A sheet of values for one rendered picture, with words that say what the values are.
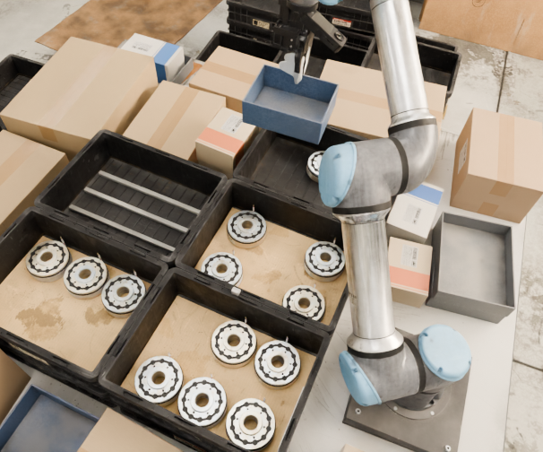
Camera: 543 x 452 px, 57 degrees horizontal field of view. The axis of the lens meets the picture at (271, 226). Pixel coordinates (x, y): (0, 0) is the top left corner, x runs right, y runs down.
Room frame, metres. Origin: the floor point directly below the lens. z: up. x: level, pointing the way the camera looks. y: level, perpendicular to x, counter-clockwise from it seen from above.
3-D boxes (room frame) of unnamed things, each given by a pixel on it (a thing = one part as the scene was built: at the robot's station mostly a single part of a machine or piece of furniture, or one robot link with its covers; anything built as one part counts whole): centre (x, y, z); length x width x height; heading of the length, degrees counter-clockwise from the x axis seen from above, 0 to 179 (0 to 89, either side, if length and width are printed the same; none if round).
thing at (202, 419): (0.29, 0.11, 0.86); 0.10 x 0.10 x 0.01
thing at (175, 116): (1.13, 0.33, 0.78); 0.30 x 0.22 x 0.16; 165
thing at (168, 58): (1.54, 0.49, 0.75); 0.20 x 0.12 x 0.09; 73
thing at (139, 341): (0.37, 0.09, 0.87); 0.40 x 0.30 x 0.11; 70
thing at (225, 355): (0.43, 0.06, 0.86); 0.10 x 0.10 x 0.01
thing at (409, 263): (0.73, -0.38, 0.74); 0.16 x 0.12 x 0.07; 169
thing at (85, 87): (1.20, 0.62, 0.80); 0.40 x 0.30 x 0.20; 167
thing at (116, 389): (0.37, 0.09, 0.92); 0.40 x 0.30 x 0.02; 70
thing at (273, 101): (0.97, -0.02, 1.10); 0.20 x 0.15 x 0.07; 74
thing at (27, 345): (0.50, 0.46, 0.92); 0.40 x 0.30 x 0.02; 70
